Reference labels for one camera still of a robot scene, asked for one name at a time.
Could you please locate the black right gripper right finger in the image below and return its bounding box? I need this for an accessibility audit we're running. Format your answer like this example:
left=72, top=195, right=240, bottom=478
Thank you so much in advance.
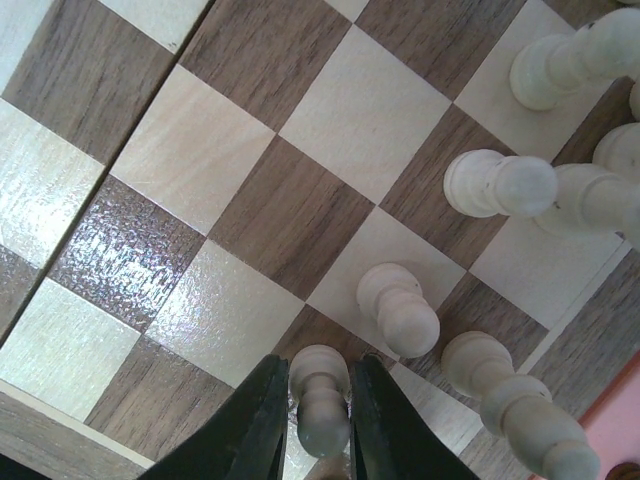
left=350, top=354, right=477, bottom=479

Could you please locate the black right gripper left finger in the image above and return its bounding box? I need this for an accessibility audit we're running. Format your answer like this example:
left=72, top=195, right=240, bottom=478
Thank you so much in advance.
left=140, top=354, right=289, bottom=479

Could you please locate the light wooden pawn piece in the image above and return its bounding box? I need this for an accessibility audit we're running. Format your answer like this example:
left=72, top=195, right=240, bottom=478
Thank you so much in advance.
left=289, top=344, right=350, bottom=458
left=509, top=7, right=639, bottom=111
left=356, top=263, right=440, bottom=358
left=443, top=149, right=559, bottom=218

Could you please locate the light wooden chess piece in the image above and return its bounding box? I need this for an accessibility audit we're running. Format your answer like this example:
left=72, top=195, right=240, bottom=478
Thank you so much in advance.
left=592, top=122, right=640, bottom=184
left=441, top=331, right=600, bottom=479
left=534, top=163, right=639, bottom=249

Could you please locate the pink plastic tray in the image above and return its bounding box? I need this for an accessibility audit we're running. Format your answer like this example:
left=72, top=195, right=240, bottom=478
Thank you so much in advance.
left=581, top=354, right=640, bottom=479

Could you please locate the wooden chessboard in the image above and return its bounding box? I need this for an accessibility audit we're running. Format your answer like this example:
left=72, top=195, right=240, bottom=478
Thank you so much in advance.
left=1, top=1, right=639, bottom=479

